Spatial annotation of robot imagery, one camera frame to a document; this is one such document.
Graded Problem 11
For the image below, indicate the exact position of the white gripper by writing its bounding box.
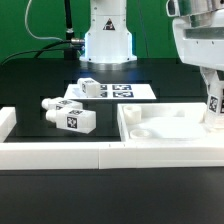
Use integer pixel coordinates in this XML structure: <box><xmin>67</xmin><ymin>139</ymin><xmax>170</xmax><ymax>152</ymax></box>
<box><xmin>172</xmin><ymin>14</ymin><xmax>224</xmax><ymax>95</ymax></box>

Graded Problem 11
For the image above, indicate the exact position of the white square tabletop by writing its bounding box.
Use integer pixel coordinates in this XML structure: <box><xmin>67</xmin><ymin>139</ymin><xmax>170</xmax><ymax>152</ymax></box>
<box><xmin>117</xmin><ymin>103</ymin><xmax>224</xmax><ymax>142</ymax></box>

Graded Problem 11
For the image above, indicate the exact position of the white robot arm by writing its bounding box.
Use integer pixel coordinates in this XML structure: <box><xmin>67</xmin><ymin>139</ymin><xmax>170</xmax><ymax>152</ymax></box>
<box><xmin>80</xmin><ymin>0</ymin><xmax>224</xmax><ymax>95</ymax></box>

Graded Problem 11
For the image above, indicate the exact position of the white marker sheet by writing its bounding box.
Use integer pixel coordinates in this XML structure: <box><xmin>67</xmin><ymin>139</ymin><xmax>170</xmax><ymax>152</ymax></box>
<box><xmin>64</xmin><ymin>84</ymin><xmax>156</xmax><ymax>100</ymax></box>

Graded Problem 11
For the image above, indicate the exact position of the black pole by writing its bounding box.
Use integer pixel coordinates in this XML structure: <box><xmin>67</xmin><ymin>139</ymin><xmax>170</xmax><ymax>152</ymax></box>
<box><xmin>64</xmin><ymin>0</ymin><xmax>77</xmax><ymax>60</ymax></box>

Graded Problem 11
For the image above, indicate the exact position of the black cable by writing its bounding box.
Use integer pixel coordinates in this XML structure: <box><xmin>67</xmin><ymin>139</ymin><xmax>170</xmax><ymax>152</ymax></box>
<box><xmin>0</xmin><ymin>38</ymin><xmax>86</xmax><ymax>66</ymax></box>

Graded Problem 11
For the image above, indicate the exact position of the grey cable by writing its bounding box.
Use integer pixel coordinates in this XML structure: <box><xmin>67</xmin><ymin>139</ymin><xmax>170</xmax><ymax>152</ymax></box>
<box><xmin>24</xmin><ymin>0</ymin><xmax>65</xmax><ymax>42</ymax></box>

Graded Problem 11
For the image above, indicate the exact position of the white fence wall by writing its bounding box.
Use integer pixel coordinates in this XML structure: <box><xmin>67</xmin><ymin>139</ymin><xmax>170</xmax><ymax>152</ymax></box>
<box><xmin>0</xmin><ymin>107</ymin><xmax>224</xmax><ymax>170</ymax></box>

